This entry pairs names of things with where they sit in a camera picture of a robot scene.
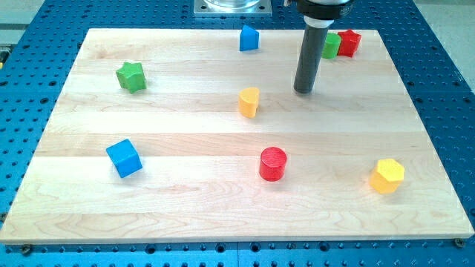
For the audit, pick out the right board clamp screw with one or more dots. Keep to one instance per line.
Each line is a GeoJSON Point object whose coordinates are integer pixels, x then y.
{"type": "Point", "coordinates": [459, 243]}

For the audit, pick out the left board clamp screw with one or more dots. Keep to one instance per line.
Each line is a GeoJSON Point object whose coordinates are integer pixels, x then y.
{"type": "Point", "coordinates": [26, 249]}

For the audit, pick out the red cylinder block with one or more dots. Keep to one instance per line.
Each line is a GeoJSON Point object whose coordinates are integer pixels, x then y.
{"type": "Point", "coordinates": [272, 164]}

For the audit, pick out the board clamp screw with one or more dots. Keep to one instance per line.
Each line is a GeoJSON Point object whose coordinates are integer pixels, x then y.
{"type": "Point", "coordinates": [459, 243]}
{"type": "Point", "coordinates": [26, 249]}

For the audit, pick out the green cylinder block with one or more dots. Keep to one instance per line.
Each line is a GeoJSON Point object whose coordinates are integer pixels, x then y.
{"type": "Point", "coordinates": [331, 46]}

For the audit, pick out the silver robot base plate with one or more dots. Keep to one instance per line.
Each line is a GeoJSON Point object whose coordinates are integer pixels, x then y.
{"type": "Point", "coordinates": [232, 7]}

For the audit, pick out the blue triangular prism block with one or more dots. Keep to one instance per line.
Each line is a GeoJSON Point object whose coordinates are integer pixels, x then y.
{"type": "Point", "coordinates": [249, 38]}

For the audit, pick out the green star block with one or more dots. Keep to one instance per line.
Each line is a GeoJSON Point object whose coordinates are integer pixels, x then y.
{"type": "Point", "coordinates": [131, 77]}

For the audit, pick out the yellow hexagon block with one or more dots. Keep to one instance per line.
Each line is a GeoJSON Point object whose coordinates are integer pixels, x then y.
{"type": "Point", "coordinates": [387, 176]}

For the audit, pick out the yellow heart block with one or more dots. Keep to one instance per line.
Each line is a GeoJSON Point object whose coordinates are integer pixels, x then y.
{"type": "Point", "coordinates": [248, 102]}

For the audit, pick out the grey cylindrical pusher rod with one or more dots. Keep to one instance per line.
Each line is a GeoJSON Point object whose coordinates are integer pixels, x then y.
{"type": "Point", "coordinates": [312, 46]}

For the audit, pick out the red star block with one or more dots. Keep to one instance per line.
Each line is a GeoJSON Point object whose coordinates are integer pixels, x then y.
{"type": "Point", "coordinates": [350, 41]}

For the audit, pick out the wooden board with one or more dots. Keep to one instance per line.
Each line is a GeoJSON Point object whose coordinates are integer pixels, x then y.
{"type": "Point", "coordinates": [200, 156]}

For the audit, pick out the blue cube block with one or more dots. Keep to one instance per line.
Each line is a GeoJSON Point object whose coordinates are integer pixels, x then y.
{"type": "Point", "coordinates": [125, 158]}

